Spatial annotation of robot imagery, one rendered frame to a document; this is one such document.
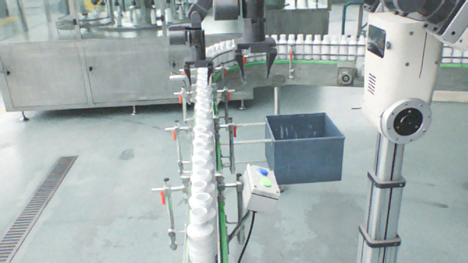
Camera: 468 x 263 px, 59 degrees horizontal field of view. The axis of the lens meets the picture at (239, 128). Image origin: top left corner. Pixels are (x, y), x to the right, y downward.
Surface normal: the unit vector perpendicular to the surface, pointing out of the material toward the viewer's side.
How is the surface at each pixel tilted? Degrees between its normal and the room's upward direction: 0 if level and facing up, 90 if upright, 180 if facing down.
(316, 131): 90
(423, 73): 101
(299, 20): 90
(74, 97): 90
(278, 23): 90
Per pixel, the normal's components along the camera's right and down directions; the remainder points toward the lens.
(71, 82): 0.08, 0.39
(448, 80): -0.23, 0.38
